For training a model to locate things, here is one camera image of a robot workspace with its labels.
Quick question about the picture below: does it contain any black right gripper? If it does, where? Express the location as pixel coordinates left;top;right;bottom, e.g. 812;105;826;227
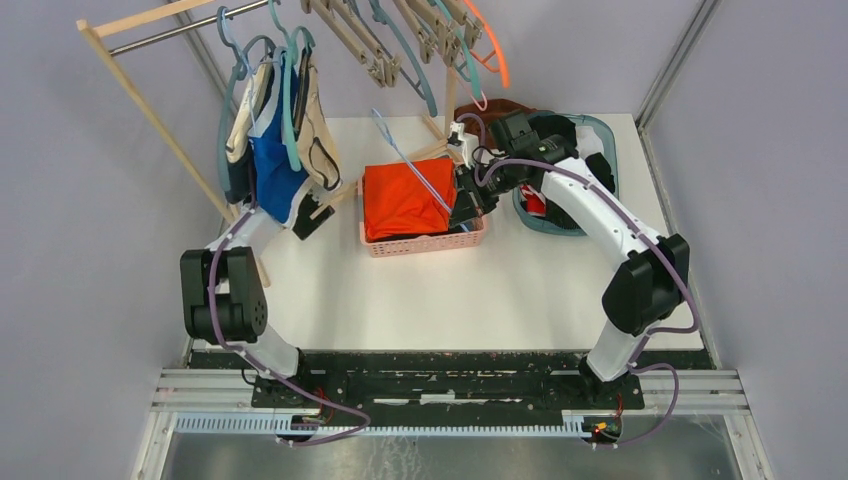
448;155;523;226

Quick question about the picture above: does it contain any light blue wire hanger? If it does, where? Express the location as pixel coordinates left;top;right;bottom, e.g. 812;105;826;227
370;107;475;233

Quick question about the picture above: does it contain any cream navy labelled underwear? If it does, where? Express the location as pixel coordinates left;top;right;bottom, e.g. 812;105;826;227
223;63;275;204

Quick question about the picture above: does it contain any grey-blue plastic hanger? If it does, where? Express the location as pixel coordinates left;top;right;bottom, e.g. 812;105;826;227
216;56;250;204

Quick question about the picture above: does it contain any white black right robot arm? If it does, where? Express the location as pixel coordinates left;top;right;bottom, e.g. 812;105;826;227
447;111;693;408

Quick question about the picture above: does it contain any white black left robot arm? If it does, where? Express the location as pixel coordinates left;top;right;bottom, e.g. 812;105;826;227
179;206;322;407

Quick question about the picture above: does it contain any blue white-lettered underwear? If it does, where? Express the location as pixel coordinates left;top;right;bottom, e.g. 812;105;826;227
250;56;311;228

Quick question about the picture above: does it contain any beige navy-trimmed underwear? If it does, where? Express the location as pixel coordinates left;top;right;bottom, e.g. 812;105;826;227
293;48;343;192

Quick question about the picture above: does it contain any orange plastic hanger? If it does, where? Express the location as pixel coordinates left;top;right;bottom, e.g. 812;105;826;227
462;0;512;89

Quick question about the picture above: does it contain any teal plastic hanger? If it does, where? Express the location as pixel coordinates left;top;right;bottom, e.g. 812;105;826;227
268;0;315;172

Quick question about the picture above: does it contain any wooden clip hanger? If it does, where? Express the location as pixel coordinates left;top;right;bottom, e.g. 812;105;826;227
300;0;401;88

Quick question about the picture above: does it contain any pink perforated plastic basket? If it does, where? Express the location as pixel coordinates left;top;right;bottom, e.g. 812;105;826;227
357;156;488;258

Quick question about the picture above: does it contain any orange folded garment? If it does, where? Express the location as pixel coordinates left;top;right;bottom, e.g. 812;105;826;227
362;157;458;243

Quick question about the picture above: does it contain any red white garment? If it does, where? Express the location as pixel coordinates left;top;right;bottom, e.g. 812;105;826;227
519;185;547;218

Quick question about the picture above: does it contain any brown cloth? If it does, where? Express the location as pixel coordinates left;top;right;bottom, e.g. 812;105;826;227
454;98;537;125

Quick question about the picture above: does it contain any black garment in basket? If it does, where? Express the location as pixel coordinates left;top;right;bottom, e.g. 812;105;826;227
547;115;617;194

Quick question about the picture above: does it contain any white garment in basket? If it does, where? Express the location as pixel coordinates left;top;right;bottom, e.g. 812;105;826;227
575;125;605;160

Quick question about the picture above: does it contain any teal oval laundry basket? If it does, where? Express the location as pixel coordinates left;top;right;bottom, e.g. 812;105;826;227
512;111;619;237

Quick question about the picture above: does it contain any wooden clothes rack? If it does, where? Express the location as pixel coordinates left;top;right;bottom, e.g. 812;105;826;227
76;0;465;289

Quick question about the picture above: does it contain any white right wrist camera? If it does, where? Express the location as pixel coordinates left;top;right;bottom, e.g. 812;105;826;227
446;122;480;168

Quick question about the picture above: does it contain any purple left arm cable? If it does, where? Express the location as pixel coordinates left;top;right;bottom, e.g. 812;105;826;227
206;178;372;446

